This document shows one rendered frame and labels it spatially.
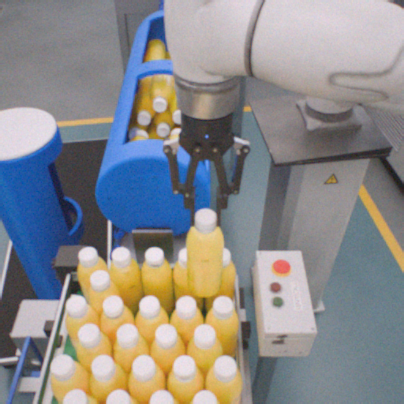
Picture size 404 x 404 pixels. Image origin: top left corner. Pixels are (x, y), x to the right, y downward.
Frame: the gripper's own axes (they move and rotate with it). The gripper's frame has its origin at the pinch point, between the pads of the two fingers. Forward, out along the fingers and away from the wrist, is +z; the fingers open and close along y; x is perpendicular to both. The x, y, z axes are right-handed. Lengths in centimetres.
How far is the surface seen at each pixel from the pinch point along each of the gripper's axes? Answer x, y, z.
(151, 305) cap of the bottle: 6.6, 10.6, 20.7
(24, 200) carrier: -48, 58, 45
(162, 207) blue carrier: -23.9, 10.5, 24.1
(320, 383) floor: -24, -50, 131
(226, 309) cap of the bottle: 7.5, -4.1, 20.7
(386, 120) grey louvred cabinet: -178, -115, 101
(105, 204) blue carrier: -23.9, 24.8, 23.1
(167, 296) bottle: -3.7, 8.6, 33.0
